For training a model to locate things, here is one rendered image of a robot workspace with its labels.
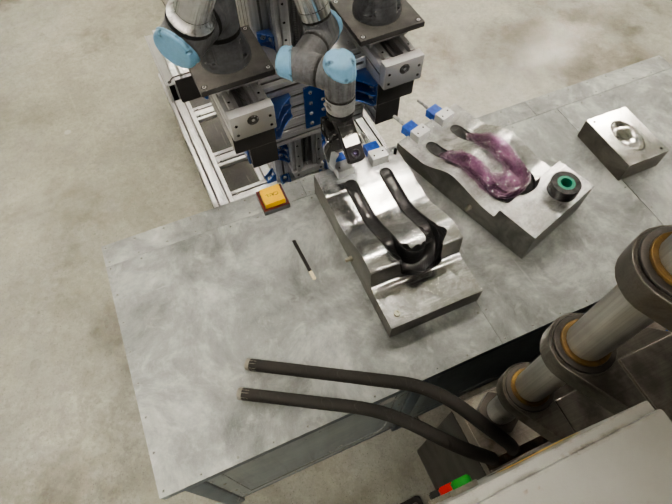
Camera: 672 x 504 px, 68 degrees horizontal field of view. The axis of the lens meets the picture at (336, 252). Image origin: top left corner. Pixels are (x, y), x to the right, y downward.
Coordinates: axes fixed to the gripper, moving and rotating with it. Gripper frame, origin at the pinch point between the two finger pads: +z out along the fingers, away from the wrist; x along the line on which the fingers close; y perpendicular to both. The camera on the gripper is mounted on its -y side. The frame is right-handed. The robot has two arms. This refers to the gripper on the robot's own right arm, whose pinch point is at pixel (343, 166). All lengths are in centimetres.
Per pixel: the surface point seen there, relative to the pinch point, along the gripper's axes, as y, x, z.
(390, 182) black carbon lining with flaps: -8.8, -10.8, 2.6
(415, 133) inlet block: 4.8, -26.0, 2.5
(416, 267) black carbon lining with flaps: -35.5, -5.0, 3.8
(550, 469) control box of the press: -87, 16, -56
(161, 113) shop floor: 144, 46, 90
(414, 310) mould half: -45.6, 0.8, 4.9
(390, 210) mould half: -17.6, -6.4, 2.5
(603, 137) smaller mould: -19, -78, 4
